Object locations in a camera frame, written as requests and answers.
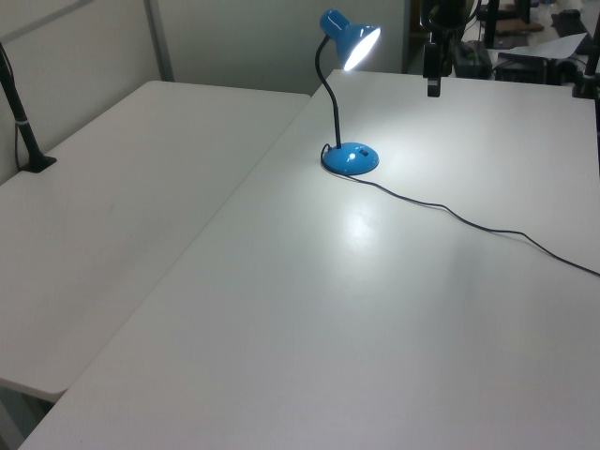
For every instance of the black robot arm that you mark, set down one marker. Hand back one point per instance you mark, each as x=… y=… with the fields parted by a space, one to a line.
x=445 y=16

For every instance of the grey partition frame post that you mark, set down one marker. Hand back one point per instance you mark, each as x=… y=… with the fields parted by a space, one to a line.
x=160 y=40

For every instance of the blue gooseneck desk lamp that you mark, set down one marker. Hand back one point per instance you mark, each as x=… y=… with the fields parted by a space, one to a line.
x=349 y=159

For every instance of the black camera stand with band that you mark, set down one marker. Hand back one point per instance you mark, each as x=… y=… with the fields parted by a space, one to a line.
x=23 y=131

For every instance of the black clamped camera stand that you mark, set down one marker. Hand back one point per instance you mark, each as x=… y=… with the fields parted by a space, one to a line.
x=588 y=70

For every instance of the white paper sheet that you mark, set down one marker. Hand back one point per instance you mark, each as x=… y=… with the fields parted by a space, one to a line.
x=550 y=44

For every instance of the black vertical pole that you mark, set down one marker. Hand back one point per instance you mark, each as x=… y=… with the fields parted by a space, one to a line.
x=492 y=21

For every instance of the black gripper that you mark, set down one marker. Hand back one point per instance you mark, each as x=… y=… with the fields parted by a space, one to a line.
x=432 y=60

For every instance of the black low box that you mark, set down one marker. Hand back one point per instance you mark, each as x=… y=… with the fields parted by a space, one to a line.
x=529 y=68

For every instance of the black equipment case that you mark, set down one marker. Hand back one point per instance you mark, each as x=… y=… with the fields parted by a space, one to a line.
x=473 y=60

